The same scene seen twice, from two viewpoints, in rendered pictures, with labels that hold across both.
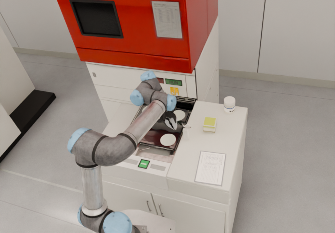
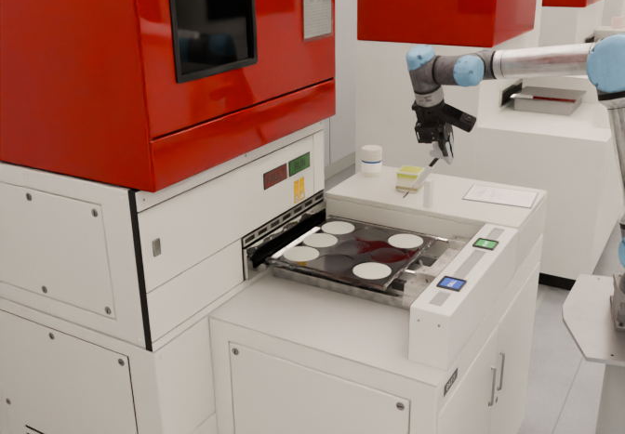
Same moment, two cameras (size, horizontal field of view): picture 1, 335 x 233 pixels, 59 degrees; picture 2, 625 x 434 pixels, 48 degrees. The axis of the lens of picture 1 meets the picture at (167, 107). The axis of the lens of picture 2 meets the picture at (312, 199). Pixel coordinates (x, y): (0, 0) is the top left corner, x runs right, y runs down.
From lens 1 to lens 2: 241 cm
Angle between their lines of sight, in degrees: 73
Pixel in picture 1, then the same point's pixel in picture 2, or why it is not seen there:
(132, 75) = (239, 190)
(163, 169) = (500, 230)
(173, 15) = not seen: outside the picture
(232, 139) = (442, 179)
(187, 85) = (314, 161)
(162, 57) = (307, 91)
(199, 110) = (356, 192)
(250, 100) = not seen: hidden behind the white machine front
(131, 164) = (485, 256)
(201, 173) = (514, 202)
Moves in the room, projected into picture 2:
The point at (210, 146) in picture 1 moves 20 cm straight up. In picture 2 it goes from (453, 192) to (456, 131)
